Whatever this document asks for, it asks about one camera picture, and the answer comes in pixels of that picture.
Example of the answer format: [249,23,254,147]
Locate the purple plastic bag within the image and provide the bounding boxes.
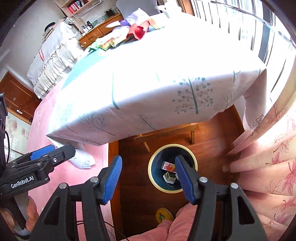
[120,7,151,27]

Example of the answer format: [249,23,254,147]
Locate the pink bed cover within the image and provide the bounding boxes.
[27,85,109,214]

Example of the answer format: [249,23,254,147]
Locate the person's pink trouser legs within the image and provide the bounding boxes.
[128,203,198,241]

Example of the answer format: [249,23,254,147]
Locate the dark green carton box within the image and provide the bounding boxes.
[163,172,178,184]

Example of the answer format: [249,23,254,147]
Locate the grey office chair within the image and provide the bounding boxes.
[116,0,159,18]

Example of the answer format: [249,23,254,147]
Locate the tree print bed sheet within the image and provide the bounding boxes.
[47,14,265,146]

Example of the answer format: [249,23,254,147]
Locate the red plastic bag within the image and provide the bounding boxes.
[126,21,150,40]

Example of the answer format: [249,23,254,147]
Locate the wall bookshelf with books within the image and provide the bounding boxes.
[54,0,102,18]

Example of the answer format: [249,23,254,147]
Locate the wooden desk with drawers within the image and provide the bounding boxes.
[79,14,124,48]

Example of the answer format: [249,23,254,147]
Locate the white ruffled cloth cover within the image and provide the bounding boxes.
[27,21,84,99]

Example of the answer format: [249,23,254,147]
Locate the strawberry duck milk carton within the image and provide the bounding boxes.
[161,161,176,173]

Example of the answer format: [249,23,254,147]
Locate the pink leaf print curtain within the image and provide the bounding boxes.
[223,76,296,241]

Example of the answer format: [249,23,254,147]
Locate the round yellow rim trash bin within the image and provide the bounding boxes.
[147,144,198,194]

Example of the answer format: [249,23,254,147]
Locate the metal window bars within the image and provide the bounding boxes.
[191,0,295,94]

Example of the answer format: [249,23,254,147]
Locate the brown wooden door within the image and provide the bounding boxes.
[1,71,41,124]

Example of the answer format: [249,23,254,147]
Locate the person's left hand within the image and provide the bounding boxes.
[1,194,39,234]

